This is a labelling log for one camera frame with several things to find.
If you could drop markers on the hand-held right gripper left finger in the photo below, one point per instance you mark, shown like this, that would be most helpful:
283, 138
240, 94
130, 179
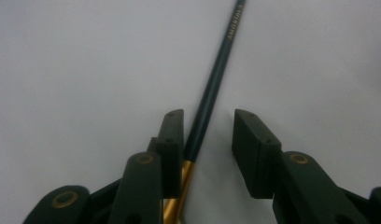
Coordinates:
171, 155

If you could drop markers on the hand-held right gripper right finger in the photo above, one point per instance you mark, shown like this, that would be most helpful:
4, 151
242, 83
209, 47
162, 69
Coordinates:
257, 158

